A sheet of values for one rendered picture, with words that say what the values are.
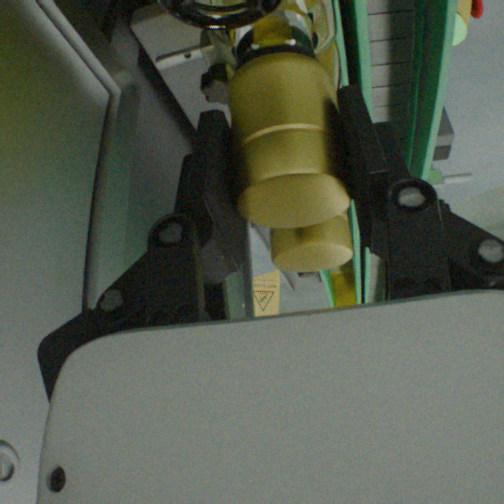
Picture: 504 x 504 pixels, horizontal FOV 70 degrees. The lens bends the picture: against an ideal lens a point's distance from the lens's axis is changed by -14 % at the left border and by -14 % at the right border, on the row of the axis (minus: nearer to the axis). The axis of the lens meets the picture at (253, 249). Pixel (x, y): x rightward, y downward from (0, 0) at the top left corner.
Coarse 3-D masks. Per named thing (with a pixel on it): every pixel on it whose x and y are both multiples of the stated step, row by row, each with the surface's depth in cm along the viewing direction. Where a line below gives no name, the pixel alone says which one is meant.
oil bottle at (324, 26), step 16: (288, 0) 13; (304, 0) 13; (320, 0) 13; (304, 16) 13; (320, 16) 14; (336, 16) 16; (208, 32) 15; (224, 32) 14; (320, 32) 14; (336, 32) 15; (224, 48) 15; (320, 48) 15
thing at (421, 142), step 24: (432, 0) 28; (456, 0) 24; (432, 24) 30; (432, 48) 32; (432, 72) 34; (432, 96) 36; (408, 120) 50; (432, 120) 38; (408, 144) 53; (432, 144) 42; (408, 168) 57
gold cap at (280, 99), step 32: (256, 64) 11; (288, 64) 11; (320, 64) 12; (256, 96) 11; (288, 96) 11; (320, 96) 11; (256, 128) 11; (288, 128) 10; (320, 128) 11; (256, 160) 10; (288, 160) 10; (320, 160) 10; (256, 192) 11; (288, 192) 11; (320, 192) 11; (352, 192) 11; (288, 224) 13
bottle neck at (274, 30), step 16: (272, 16) 13; (288, 16) 13; (240, 32) 13; (256, 32) 13; (272, 32) 12; (288, 32) 12; (304, 32) 13; (240, 48) 13; (256, 48) 12; (272, 48) 12; (288, 48) 12; (304, 48) 12; (240, 64) 13
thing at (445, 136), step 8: (440, 120) 63; (448, 120) 62; (440, 128) 62; (448, 128) 62; (440, 136) 62; (448, 136) 62; (440, 144) 64; (448, 144) 64; (440, 152) 66; (448, 152) 66; (432, 160) 69
